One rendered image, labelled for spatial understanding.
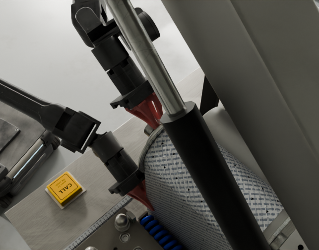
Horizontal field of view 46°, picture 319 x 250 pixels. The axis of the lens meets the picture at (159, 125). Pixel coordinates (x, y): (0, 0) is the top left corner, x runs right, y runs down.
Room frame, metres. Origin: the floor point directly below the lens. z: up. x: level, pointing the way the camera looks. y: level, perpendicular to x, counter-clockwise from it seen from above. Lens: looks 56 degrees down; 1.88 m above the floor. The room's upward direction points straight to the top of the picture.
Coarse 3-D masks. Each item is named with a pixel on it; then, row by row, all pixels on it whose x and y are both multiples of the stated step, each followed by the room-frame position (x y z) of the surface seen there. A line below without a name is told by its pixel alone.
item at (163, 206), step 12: (156, 192) 0.31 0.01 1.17; (156, 204) 0.31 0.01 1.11; (168, 204) 0.28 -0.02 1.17; (156, 216) 0.31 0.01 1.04; (168, 216) 0.28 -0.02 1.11; (180, 216) 0.26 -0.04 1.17; (168, 228) 0.28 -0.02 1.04; (180, 228) 0.26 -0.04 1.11; (192, 228) 0.24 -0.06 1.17; (180, 240) 0.25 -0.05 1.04; (192, 240) 0.23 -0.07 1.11; (204, 240) 0.21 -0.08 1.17
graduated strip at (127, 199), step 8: (120, 200) 0.40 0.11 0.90; (128, 200) 0.40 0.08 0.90; (112, 208) 0.38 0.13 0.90; (120, 208) 0.38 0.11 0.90; (104, 216) 0.36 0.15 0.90; (112, 216) 0.36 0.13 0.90; (96, 224) 0.34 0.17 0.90; (88, 232) 0.32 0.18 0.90; (80, 240) 0.30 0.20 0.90; (64, 248) 0.28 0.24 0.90; (72, 248) 0.28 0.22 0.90
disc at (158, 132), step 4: (160, 128) 0.36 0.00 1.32; (156, 132) 0.36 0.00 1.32; (160, 132) 0.36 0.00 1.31; (152, 136) 0.35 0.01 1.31; (156, 136) 0.36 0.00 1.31; (148, 140) 0.35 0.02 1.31; (152, 140) 0.35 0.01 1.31; (148, 144) 0.34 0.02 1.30; (144, 148) 0.34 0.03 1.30; (148, 148) 0.34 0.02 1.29; (144, 152) 0.34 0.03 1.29; (140, 156) 0.33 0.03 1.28; (144, 156) 0.33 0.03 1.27; (140, 160) 0.33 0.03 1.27; (140, 164) 0.33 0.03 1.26; (140, 168) 0.33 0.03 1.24
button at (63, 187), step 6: (66, 174) 0.47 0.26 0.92; (60, 180) 0.45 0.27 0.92; (66, 180) 0.45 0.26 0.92; (72, 180) 0.45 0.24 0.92; (48, 186) 0.44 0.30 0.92; (54, 186) 0.44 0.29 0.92; (60, 186) 0.44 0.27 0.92; (66, 186) 0.44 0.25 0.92; (72, 186) 0.44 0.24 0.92; (78, 186) 0.44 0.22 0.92; (54, 192) 0.42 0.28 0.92; (60, 192) 0.42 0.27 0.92; (66, 192) 0.42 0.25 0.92; (72, 192) 0.42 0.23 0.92; (78, 192) 0.42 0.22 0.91; (60, 198) 0.40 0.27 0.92; (66, 198) 0.40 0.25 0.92
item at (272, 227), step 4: (280, 212) 0.22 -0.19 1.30; (284, 212) 0.22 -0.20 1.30; (280, 216) 0.21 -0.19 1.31; (284, 216) 0.21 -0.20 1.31; (288, 216) 0.21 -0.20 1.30; (276, 220) 0.20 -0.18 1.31; (280, 220) 0.20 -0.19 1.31; (284, 220) 0.20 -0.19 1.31; (272, 224) 0.20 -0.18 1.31; (276, 224) 0.20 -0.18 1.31; (280, 224) 0.20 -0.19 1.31; (268, 228) 0.19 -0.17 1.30; (272, 228) 0.19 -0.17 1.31; (276, 228) 0.19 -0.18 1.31; (264, 232) 0.19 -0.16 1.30; (268, 232) 0.19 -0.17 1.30; (272, 232) 0.19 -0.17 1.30; (264, 236) 0.18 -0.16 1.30; (268, 236) 0.18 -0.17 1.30
